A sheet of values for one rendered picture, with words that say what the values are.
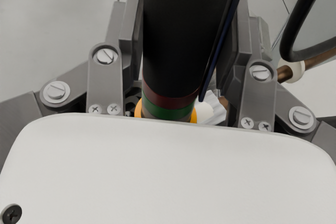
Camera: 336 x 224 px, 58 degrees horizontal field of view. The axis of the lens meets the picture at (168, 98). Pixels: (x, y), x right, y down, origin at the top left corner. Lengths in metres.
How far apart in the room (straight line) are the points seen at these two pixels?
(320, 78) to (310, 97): 0.04
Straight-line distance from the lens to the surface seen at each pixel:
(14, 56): 2.19
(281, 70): 0.29
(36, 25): 2.33
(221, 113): 0.25
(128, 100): 0.44
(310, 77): 0.62
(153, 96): 0.16
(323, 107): 0.58
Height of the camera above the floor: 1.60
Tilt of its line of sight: 59 degrees down
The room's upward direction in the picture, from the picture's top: 9 degrees clockwise
